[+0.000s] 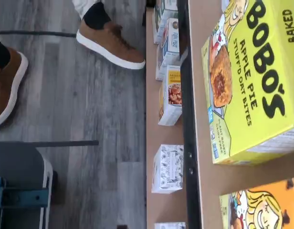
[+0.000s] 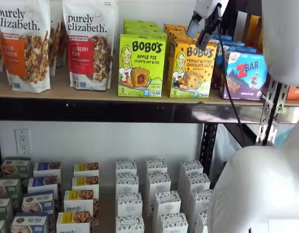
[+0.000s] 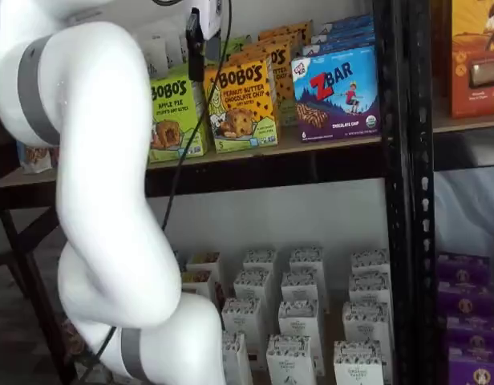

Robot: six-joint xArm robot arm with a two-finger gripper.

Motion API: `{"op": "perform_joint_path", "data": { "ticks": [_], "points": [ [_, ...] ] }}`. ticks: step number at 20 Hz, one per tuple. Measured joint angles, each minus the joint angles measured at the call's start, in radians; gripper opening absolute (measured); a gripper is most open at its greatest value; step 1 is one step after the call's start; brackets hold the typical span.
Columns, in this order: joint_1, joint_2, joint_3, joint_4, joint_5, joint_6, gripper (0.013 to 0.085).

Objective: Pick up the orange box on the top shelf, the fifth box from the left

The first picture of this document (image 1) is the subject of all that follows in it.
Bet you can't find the black sock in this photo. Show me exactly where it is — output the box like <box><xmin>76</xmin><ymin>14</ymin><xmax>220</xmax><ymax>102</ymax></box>
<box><xmin>83</xmin><ymin>2</ymin><xmax>112</xmax><ymax>29</ymax></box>
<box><xmin>0</xmin><ymin>40</ymin><xmax>11</xmax><ymax>64</ymax></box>

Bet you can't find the white and green food box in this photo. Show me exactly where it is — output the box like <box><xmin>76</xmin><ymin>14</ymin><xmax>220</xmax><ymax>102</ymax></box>
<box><xmin>153</xmin><ymin>0</ymin><xmax>179</xmax><ymax>45</ymax></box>

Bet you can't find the white box with blue label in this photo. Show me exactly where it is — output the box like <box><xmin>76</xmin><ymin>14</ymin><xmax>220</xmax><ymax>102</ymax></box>
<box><xmin>160</xmin><ymin>18</ymin><xmax>180</xmax><ymax>55</ymax></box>

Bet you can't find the brown shoe white sole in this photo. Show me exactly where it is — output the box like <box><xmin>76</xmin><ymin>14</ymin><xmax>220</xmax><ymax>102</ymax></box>
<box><xmin>0</xmin><ymin>46</ymin><xmax>29</xmax><ymax>127</ymax></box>
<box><xmin>76</xmin><ymin>20</ymin><xmax>146</xmax><ymax>70</ymax></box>

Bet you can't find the grey robot cart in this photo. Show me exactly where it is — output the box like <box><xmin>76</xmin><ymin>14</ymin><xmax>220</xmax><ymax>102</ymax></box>
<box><xmin>0</xmin><ymin>142</ymin><xmax>59</xmax><ymax>229</ymax></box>

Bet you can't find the thin black floor pole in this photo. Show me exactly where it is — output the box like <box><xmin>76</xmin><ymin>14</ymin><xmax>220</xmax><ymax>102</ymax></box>
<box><xmin>0</xmin><ymin>30</ymin><xmax>78</xmax><ymax>38</ymax></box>
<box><xmin>0</xmin><ymin>140</ymin><xmax>99</xmax><ymax>147</ymax></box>

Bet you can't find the green Bobo's apple pie box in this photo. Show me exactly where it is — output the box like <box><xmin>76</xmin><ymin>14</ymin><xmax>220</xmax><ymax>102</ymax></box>
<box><xmin>201</xmin><ymin>0</ymin><xmax>294</xmax><ymax>166</ymax></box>

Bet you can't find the light trouser leg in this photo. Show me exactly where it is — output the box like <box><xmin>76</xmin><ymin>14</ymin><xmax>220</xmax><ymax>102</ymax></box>
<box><xmin>72</xmin><ymin>0</ymin><xmax>103</xmax><ymax>19</ymax></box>

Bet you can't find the teal metal frame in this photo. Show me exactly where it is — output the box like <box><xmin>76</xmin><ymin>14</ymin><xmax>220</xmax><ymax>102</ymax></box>
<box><xmin>0</xmin><ymin>176</ymin><xmax>49</xmax><ymax>229</ymax></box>

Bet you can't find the yellow pasta box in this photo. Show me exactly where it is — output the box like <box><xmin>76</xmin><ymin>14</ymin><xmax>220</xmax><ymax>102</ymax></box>
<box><xmin>157</xmin><ymin>64</ymin><xmax>184</xmax><ymax>126</ymax></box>

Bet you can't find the white floral print box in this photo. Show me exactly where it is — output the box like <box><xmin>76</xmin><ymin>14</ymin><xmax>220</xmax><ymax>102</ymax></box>
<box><xmin>151</xmin><ymin>144</ymin><xmax>185</xmax><ymax>194</ymax></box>
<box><xmin>154</xmin><ymin>221</ymin><xmax>186</xmax><ymax>229</ymax></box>

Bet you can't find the orange Bobo's peanut butter box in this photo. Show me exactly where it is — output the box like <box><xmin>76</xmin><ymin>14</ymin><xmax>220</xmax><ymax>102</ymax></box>
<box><xmin>219</xmin><ymin>177</ymin><xmax>294</xmax><ymax>229</ymax></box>

